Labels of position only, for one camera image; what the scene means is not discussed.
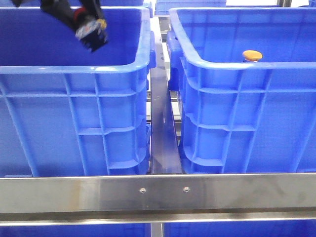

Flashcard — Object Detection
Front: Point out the steel centre divider bar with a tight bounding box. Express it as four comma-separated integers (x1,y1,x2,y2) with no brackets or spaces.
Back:
150,16,182,174

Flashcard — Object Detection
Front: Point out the blue crate lower right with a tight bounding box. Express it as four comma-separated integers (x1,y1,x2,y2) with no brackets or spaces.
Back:
164,220,316,237

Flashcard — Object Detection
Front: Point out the steel lower post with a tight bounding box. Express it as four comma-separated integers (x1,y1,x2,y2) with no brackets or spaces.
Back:
150,223,164,237

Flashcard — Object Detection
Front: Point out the blue crate front left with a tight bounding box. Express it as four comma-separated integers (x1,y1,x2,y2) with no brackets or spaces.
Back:
0,7,156,178

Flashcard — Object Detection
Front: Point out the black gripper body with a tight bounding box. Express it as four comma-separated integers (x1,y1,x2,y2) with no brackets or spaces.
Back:
10,0,103,32

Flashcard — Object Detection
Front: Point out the blue crate rear right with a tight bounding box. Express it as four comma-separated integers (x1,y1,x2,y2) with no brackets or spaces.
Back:
155,0,227,16

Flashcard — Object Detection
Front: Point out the red mushroom push button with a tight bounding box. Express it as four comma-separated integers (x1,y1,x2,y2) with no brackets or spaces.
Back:
74,7,107,52

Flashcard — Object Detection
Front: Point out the blue crate front right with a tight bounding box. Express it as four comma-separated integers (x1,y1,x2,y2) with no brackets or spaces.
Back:
168,7,316,174

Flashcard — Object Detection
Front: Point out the steel front rail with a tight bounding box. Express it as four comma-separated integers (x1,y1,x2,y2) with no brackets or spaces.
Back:
0,173,316,226

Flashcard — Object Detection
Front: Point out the yellow mushroom push button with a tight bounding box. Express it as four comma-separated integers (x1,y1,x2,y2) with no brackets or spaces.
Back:
242,50,263,62

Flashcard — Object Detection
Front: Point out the blue crate lower left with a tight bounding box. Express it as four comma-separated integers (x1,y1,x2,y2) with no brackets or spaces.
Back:
0,224,151,237

